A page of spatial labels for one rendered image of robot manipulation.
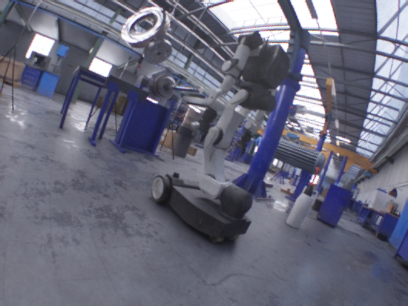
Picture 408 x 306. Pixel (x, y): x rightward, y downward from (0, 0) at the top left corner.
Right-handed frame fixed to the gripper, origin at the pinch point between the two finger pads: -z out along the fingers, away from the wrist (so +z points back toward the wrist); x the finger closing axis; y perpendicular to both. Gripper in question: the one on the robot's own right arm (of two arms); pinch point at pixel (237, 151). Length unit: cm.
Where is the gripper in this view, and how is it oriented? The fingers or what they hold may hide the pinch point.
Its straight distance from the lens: 152.6
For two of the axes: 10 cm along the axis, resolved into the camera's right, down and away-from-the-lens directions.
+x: -5.0, -4.7, 7.2
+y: -7.1, -2.4, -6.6
